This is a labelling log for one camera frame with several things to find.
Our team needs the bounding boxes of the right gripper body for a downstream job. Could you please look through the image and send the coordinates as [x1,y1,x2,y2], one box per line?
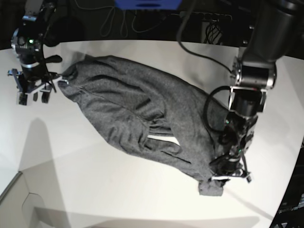
[8,40,62,106]

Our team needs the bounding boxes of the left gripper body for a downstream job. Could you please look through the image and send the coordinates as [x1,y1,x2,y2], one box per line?
[209,149,252,183]

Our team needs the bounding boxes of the grey t-shirt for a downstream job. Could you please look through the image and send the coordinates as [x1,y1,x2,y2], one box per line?
[59,56,225,196]

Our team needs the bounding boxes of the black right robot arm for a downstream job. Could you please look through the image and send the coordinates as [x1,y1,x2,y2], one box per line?
[8,0,68,106]

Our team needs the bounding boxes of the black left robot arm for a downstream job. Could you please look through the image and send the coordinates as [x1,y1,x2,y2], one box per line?
[209,0,304,183]

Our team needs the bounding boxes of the blue box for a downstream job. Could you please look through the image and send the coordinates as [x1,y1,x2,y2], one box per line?
[114,0,182,10]

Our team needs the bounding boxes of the black power strip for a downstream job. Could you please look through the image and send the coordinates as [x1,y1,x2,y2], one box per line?
[191,12,233,22]

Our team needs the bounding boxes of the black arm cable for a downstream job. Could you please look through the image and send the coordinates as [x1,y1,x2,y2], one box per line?
[204,85,232,133]

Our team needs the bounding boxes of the grey cables behind table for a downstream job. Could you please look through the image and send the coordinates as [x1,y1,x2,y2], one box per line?
[99,4,167,38]

